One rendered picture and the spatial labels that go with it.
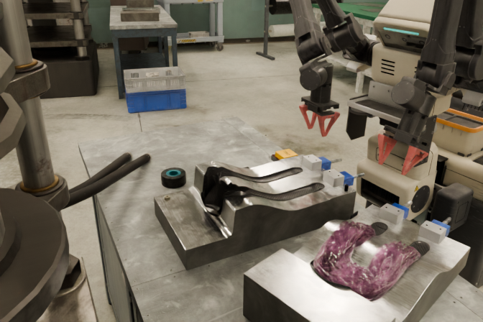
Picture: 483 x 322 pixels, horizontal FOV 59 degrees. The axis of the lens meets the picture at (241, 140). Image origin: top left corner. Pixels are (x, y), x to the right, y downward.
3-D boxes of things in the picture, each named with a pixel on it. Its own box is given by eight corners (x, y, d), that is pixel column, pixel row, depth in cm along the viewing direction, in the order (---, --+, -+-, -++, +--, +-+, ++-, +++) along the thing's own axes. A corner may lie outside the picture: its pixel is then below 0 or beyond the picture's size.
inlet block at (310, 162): (335, 163, 138) (336, 149, 136) (345, 169, 134) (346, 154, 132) (301, 172, 132) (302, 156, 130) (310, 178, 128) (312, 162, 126)
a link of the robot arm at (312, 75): (326, 34, 116) (300, 47, 121) (311, 39, 107) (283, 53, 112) (343, 74, 118) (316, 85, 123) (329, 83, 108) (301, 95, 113)
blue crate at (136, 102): (181, 97, 479) (180, 78, 470) (187, 109, 443) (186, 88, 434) (126, 101, 464) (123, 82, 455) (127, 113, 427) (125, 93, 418)
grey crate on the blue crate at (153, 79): (180, 79, 470) (180, 66, 464) (186, 90, 434) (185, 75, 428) (124, 83, 455) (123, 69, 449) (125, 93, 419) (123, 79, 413)
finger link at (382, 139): (389, 169, 104) (405, 134, 103) (366, 159, 109) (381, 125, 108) (402, 173, 109) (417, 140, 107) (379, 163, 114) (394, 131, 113)
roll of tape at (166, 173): (156, 184, 137) (155, 174, 135) (172, 174, 143) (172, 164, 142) (175, 191, 133) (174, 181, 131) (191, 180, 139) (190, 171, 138)
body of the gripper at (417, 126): (416, 144, 100) (430, 116, 99) (381, 131, 108) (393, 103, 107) (428, 149, 105) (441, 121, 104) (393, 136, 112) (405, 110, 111)
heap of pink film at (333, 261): (360, 224, 107) (364, 198, 104) (429, 258, 96) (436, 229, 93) (295, 272, 91) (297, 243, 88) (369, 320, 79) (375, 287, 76)
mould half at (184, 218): (300, 178, 142) (303, 141, 136) (352, 218, 120) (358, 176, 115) (154, 215, 121) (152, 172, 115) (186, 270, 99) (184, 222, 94)
